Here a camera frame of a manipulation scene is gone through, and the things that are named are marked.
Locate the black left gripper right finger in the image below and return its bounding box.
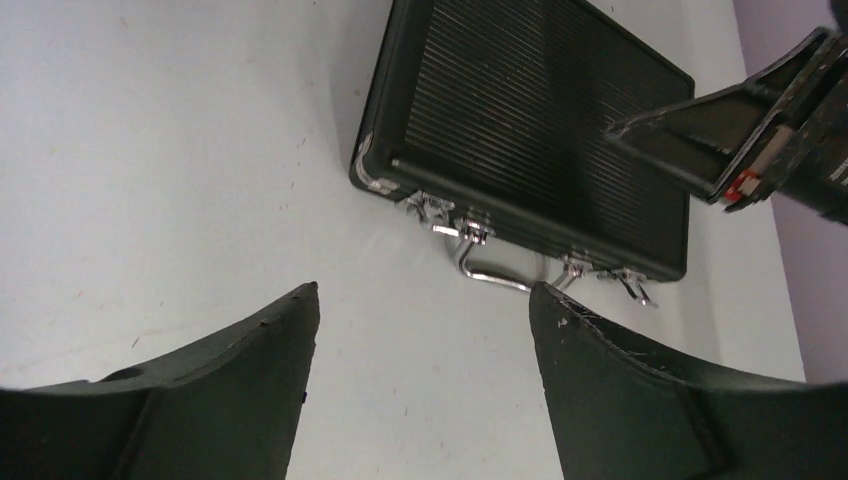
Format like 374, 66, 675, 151
529, 283, 847, 479

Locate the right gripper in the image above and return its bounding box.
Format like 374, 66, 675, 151
606, 1, 847, 226

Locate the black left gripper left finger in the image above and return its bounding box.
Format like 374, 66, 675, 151
1, 282, 320, 479

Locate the black poker set case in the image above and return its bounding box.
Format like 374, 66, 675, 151
349, 1, 695, 304

